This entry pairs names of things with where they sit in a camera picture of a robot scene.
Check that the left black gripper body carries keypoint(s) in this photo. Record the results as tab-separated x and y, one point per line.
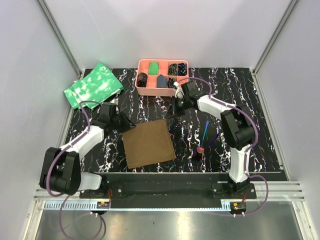
119	122

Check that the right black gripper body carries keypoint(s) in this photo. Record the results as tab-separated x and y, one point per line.
182	105

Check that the brown cloth napkin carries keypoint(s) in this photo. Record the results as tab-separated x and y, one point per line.
148	143

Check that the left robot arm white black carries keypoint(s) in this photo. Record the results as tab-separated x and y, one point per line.
61	171

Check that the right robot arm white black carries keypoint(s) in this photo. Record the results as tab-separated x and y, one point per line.
239	130

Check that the black patterned rolled cloth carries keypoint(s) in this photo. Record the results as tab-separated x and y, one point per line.
171	82

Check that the blue grey rolled cloth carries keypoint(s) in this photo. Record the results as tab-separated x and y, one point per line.
161	81

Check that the black blue rolled cloth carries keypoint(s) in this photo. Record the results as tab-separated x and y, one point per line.
182	69

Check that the black multicolour rolled cloth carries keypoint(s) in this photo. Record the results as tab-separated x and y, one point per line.
173	69

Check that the pink compartment tray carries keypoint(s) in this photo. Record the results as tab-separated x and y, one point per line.
156	77

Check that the green white patterned cloth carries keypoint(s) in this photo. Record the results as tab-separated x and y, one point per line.
99	85

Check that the green rolled cloth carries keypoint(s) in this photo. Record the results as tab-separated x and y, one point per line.
153	68

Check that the dark brown rolled cloth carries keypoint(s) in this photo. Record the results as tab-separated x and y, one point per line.
142	79

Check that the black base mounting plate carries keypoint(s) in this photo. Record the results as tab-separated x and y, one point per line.
166	191

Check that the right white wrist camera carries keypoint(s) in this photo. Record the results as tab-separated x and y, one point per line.
179	94

